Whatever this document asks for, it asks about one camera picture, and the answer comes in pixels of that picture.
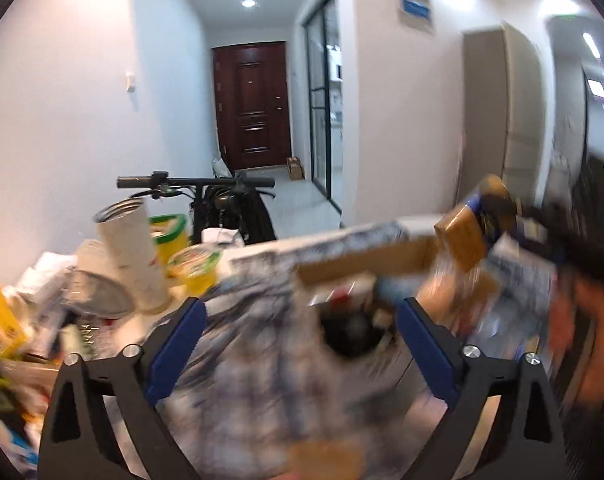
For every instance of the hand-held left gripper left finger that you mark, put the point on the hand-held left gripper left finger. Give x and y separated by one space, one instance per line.
179 340

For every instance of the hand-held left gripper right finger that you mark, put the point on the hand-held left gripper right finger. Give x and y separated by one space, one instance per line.
424 342

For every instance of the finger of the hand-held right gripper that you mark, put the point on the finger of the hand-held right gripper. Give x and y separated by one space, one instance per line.
537 247
512 212

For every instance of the gold blue cigarette carton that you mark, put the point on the gold blue cigarette carton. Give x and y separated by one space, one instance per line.
462 240

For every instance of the yellow jelly cup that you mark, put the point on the yellow jelly cup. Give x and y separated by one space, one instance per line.
196 270

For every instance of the blue plaid shirt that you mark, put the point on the blue plaid shirt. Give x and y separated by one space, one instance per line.
262 360

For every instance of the grey cup face mask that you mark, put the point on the grey cup face mask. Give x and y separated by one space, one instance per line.
99 297

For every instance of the white tumbler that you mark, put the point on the white tumbler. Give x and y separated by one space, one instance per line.
131 260

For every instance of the grey refrigerator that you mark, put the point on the grey refrigerator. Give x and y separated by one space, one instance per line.
502 110

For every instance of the yellow tub green lid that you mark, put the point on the yellow tub green lid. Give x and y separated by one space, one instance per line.
174 232

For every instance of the white crumpled cloth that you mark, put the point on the white crumpled cloth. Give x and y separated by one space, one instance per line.
221 237

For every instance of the black bicycle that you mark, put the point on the black bicycle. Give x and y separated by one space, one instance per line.
231 210

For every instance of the white plastic bag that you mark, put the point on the white plastic bag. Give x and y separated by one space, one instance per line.
220 167

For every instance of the small brown cardboard box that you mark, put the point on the small brown cardboard box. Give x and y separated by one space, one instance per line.
295 168

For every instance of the black framed glass door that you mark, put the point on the black framed glass door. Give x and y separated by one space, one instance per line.
322 110

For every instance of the brown door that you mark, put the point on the brown door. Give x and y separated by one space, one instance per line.
252 105

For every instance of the wall electrical panel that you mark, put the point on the wall electrical panel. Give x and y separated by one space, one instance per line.
414 2

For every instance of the white light switch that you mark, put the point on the white light switch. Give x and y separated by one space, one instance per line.
130 81

